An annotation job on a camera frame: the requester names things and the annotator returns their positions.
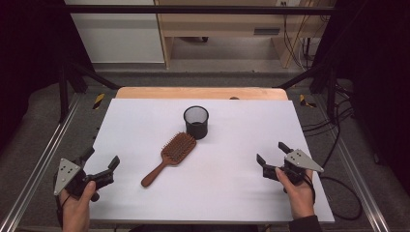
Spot black curtain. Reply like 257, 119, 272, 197
313, 0, 410, 188
0, 0, 95, 153

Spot black looped floor cable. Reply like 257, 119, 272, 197
318, 175, 364, 222

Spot white cabinet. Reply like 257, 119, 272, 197
64, 0, 165, 65

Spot wooden paddle hairbrush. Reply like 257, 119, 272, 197
140, 130, 198, 189

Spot person's right hand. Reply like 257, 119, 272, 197
275, 167, 316, 221

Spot wooden table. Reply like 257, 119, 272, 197
115, 86, 289, 101

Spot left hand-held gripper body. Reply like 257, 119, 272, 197
53, 157, 116, 197

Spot black metal stand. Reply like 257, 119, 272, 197
57, 61, 122, 124
274, 62, 337, 120

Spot black metal crossbar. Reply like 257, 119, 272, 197
62, 4, 337, 15

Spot aluminium rail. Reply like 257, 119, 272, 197
313, 95, 391, 232
0, 93, 81, 232

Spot black mesh cup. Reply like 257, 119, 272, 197
183, 105, 210, 140

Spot white board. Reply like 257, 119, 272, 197
62, 98, 336, 224

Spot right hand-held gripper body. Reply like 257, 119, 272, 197
262, 148, 325, 187

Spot person's left hand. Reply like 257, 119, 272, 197
59, 181, 98, 232

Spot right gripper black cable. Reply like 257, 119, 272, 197
302, 175, 317, 205

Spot yellow black tape strip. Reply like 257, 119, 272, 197
299, 94, 317, 109
92, 93, 106, 110

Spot hanging desk cables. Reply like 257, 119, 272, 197
281, 1, 312, 72

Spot thin black floor cable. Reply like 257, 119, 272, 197
320, 96, 342, 170

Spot light wooden desk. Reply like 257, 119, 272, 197
154, 0, 337, 70

